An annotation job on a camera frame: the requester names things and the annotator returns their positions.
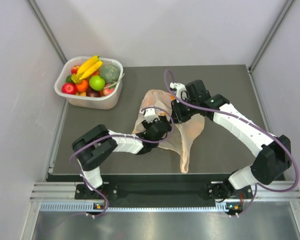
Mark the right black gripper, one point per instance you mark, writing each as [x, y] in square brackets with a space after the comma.
[176, 113]

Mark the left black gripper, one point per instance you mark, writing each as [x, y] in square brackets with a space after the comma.
[147, 125]

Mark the translucent orange plastic bag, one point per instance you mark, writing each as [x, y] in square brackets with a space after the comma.
[183, 135]

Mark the yellow banana bunch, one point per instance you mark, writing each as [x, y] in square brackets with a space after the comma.
[87, 69]

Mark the red apple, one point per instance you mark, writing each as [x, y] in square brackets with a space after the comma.
[75, 69]
[69, 88]

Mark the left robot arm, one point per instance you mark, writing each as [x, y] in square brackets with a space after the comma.
[95, 146]

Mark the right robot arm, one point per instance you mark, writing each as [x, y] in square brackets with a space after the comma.
[271, 153]

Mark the white plastic fruit basket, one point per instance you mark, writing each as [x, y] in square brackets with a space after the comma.
[102, 103]

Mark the orange fruit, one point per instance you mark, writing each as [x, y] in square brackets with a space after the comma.
[82, 86]

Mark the pink peach with leaf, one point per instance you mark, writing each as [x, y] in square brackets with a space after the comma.
[108, 89]

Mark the green cantaloupe melon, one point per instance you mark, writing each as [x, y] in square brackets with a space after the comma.
[110, 73]

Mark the green apple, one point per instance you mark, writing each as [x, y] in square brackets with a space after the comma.
[97, 83]

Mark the dark red plum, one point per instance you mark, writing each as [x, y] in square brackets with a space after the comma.
[92, 93]

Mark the red apple in basket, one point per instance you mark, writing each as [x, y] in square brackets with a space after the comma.
[75, 69]

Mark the small green lime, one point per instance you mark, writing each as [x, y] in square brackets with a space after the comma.
[69, 79]

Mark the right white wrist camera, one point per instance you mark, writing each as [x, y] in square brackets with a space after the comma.
[179, 89]

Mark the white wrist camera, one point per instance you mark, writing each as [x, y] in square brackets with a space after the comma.
[179, 89]
[149, 115]

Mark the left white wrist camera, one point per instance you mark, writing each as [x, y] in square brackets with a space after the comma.
[149, 115]

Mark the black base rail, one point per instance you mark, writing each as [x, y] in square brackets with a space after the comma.
[169, 190]

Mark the aluminium frame rail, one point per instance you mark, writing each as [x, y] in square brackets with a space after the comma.
[76, 197]

